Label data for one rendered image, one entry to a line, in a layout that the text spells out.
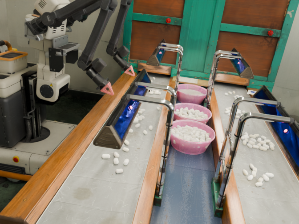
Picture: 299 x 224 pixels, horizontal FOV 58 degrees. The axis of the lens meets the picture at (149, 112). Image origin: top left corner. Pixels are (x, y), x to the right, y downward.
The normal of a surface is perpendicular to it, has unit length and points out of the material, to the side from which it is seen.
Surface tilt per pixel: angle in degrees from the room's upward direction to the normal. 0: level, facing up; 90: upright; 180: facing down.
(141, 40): 90
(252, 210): 0
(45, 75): 90
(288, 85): 90
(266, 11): 90
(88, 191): 0
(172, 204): 0
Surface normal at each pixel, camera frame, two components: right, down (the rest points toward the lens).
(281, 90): -0.15, 0.39
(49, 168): 0.10, -0.91
